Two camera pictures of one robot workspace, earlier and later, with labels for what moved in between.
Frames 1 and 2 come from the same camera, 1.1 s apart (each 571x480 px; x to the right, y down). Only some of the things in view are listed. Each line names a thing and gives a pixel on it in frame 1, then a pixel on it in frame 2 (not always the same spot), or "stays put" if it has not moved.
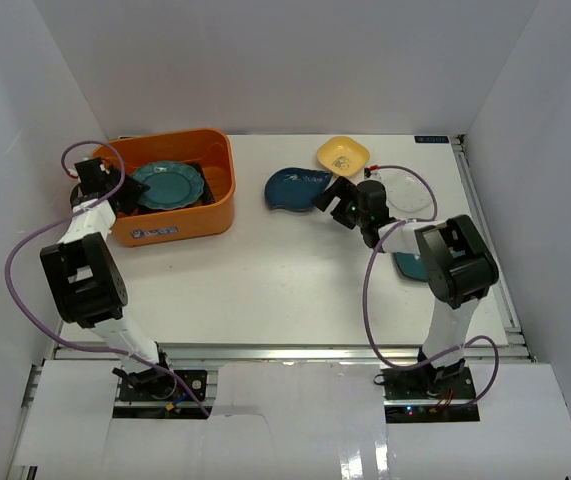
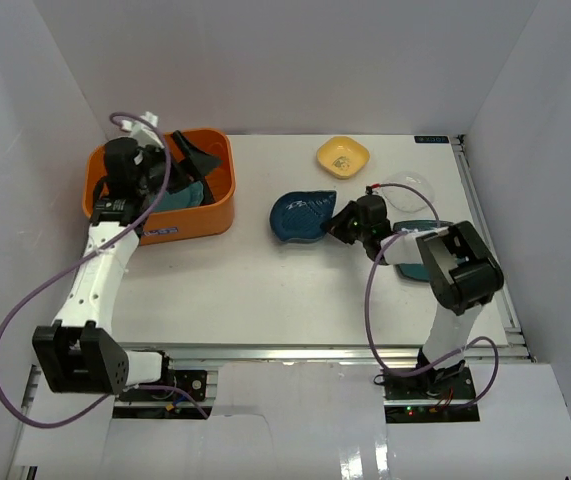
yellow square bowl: x=342 y=156 stays put
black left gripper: x=119 y=189 → x=176 y=167
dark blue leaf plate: x=293 y=189 → x=300 y=215
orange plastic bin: x=213 y=148 stays put
